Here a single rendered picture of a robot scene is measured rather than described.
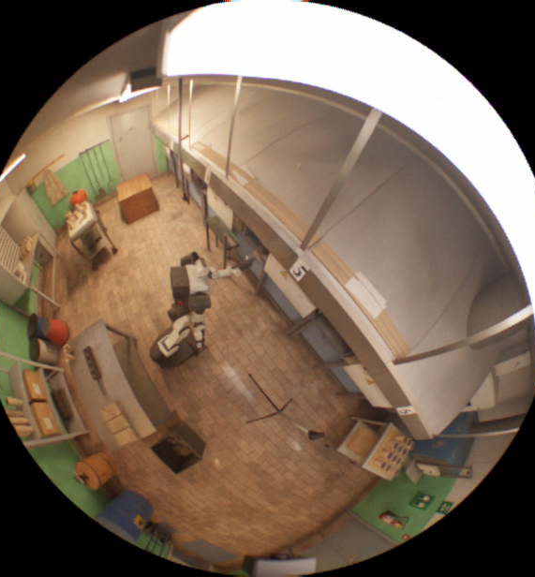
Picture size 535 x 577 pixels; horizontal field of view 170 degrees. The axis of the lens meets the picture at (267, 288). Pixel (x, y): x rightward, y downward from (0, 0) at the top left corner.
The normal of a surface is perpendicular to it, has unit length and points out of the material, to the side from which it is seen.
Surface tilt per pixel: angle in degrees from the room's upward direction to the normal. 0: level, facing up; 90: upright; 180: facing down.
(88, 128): 90
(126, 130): 90
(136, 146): 90
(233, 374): 0
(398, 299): 33
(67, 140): 90
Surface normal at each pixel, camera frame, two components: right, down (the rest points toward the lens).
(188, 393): 0.20, -0.44
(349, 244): -0.25, -0.11
